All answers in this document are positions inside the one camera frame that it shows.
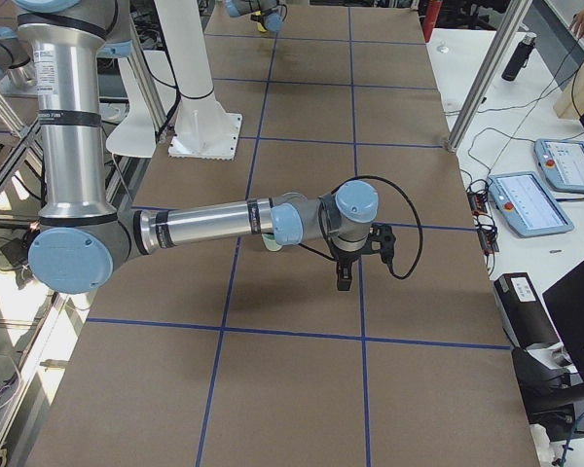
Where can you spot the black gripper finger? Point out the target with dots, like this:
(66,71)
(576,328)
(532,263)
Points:
(343,272)

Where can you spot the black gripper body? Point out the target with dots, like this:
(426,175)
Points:
(346,259)

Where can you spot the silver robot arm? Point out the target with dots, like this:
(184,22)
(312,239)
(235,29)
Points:
(269,14)
(83,238)

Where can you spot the green plastic cup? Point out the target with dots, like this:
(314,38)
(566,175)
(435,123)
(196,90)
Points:
(270,242)

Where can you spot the near blue teach pendant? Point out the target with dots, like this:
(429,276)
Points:
(527,205)

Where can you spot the blue teach pendant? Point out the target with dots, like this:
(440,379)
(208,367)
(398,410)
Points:
(527,205)
(562,163)

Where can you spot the black box with label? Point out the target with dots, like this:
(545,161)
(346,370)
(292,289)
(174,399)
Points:
(523,315)

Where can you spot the black monitor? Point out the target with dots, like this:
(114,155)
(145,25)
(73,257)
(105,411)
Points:
(565,304)

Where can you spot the far blue teach pendant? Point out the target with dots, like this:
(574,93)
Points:
(562,163)

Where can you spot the black water bottle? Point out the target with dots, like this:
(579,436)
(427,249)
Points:
(519,58)

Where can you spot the white chair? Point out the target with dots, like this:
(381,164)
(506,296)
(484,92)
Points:
(135,135)

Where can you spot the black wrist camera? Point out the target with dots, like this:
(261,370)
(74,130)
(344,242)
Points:
(382,242)

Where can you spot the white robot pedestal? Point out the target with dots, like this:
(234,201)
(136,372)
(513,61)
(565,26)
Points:
(203,129)

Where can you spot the aluminium frame post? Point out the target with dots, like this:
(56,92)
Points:
(501,41)

